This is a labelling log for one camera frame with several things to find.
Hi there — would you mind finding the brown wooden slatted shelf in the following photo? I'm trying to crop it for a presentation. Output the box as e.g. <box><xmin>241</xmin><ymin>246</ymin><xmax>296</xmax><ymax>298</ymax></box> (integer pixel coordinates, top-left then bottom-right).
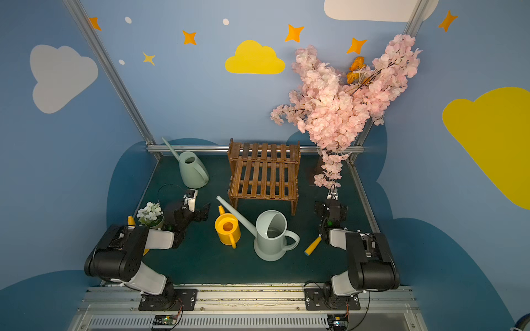
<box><xmin>227</xmin><ymin>141</ymin><xmax>301</xmax><ymax>215</ymax></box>

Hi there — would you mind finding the aluminium back rail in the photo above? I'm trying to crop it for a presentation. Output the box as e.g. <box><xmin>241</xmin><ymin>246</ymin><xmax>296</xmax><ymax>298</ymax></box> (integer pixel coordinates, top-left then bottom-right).
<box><xmin>146</xmin><ymin>143</ymin><xmax>365</xmax><ymax>154</ymax></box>

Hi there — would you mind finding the green yellow toy shovel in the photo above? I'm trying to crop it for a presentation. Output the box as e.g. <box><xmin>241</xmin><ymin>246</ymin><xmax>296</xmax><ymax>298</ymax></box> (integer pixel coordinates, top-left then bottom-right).
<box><xmin>304</xmin><ymin>234</ymin><xmax>322</xmax><ymax>256</ymax></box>

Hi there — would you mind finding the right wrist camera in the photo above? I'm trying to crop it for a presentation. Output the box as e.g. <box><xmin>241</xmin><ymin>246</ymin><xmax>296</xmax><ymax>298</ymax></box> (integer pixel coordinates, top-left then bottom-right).
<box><xmin>327</xmin><ymin>188</ymin><xmax>338</xmax><ymax>201</ymax></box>

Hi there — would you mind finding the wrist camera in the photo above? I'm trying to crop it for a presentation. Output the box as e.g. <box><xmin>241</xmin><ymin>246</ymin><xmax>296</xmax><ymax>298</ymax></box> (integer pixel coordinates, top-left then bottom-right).
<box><xmin>327</xmin><ymin>188</ymin><xmax>338</xmax><ymax>201</ymax></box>
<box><xmin>184</xmin><ymin>189</ymin><xmax>198</xmax><ymax>212</ymax></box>

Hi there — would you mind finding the circuit board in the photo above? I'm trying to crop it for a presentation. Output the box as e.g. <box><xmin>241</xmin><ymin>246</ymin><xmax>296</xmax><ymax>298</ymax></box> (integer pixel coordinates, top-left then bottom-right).
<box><xmin>327</xmin><ymin>314</ymin><xmax>349</xmax><ymax>331</ymax></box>
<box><xmin>152</xmin><ymin>315</ymin><xmax>179</xmax><ymax>328</ymax></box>

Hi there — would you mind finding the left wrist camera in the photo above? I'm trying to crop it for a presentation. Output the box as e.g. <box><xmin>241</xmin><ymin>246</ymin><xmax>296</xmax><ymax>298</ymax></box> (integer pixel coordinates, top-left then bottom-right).
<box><xmin>184</xmin><ymin>189</ymin><xmax>198</xmax><ymax>212</ymax></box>

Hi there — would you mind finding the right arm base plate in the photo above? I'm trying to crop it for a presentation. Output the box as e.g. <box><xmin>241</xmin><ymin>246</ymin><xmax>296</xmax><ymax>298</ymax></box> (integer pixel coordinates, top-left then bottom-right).
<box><xmin>304</xmin><ymin>288</ymin><xmax>361</xmax><ymax>311</ymax></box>

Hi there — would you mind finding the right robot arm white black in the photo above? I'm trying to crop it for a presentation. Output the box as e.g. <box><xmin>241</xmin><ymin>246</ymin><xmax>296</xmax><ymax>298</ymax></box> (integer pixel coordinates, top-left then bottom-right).
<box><xmin>304</xmin><ymin>198</ymin><xmax>400</xmax><ymax>310</ymax></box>

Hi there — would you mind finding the aluminium front rail frame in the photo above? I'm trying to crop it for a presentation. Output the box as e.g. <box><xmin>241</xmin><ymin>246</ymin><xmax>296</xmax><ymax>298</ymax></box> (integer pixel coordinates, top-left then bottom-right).
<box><xmin>69</xmin><ymin>283</ymin><xmax>427</xmax><ymax>330</ymax></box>

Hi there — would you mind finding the pink cherry blossom tree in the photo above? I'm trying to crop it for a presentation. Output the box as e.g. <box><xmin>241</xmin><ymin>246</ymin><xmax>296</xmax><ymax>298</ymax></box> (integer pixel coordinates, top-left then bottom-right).
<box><xmin>271</xmin><ymin>34</ymin><xmax>422</xmax><ymax>188</ymax></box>

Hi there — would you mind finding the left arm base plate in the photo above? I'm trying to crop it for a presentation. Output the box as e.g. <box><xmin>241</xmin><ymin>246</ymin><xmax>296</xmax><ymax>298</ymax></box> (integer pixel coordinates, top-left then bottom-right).
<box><xmin>138</xmin><ymin>288</ymin><xmax>198</xmax><ymax>312</ymax></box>

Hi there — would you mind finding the small yellow watering can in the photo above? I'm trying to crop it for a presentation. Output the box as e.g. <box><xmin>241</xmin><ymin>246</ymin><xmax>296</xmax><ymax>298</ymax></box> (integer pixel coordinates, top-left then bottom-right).
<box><xmin>215</xmin><ymin>205</ymin><xmax>241</xmax><ymax>249</ymax></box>

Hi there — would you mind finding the large light blue watering can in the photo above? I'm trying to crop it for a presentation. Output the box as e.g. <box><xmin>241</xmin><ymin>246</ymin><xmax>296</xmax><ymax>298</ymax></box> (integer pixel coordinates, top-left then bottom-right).
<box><xmin>216</xmin><ymin>196</ymin><xmax>300</xmax><ymax>262</ymax></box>

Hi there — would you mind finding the left circuit board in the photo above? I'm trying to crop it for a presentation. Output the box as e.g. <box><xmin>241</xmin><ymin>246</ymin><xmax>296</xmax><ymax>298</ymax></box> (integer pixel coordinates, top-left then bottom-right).
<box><xmin>152</xmin><ymin>315</ymin><xmax>179</xmax><ymax>328</ymax></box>

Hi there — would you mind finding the white flower pot plant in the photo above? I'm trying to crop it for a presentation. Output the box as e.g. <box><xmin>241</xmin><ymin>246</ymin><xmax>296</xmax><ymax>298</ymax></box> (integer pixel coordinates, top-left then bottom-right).
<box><xmin>136</xmin><ymin>202</ymin><xmax>164</xmax><ymax>229</ymax></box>

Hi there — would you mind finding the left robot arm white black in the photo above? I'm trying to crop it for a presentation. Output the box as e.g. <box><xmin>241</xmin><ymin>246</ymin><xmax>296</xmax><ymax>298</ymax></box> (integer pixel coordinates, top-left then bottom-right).
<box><xmin>84</xmin><ymin>201</ymin><xmax>210</xmax><ymax>312</ymax></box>

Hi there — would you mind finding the green watering can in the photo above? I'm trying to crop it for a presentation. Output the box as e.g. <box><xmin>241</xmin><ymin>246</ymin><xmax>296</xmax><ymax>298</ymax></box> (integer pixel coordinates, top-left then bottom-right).
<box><xmin>161</xmin><ymin>137</ymin><xmax>210</xmax><ymax>189</ymax></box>

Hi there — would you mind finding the right circuit board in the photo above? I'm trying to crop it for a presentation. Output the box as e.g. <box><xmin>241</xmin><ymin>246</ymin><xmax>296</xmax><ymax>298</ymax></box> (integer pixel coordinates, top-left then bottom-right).
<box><xmin>327</xmin><ymin>314</ymin><xmax>349</xmax><ymax>331</ymax></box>

